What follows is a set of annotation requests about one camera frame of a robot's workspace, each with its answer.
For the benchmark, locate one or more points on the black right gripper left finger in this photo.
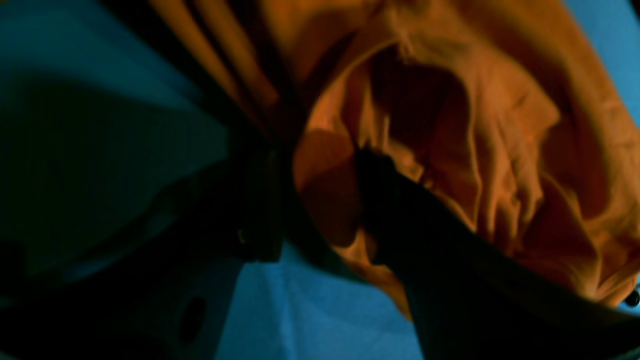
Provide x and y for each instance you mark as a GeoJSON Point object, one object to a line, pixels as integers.
{"type": "Point", "coordinates": [161, 288]}

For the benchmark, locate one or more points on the teal table cloth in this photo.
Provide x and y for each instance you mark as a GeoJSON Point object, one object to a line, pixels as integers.
{"type": "Point", "coordinates": [103, 108]}

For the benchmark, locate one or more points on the orange t-shirt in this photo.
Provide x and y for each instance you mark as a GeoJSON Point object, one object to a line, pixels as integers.
{"type": "Point", "coordinates": [501, 108]}

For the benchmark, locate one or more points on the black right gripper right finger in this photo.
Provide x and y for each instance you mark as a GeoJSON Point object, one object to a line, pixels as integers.
{"type": "Point", "coordinates": [469, 301]}

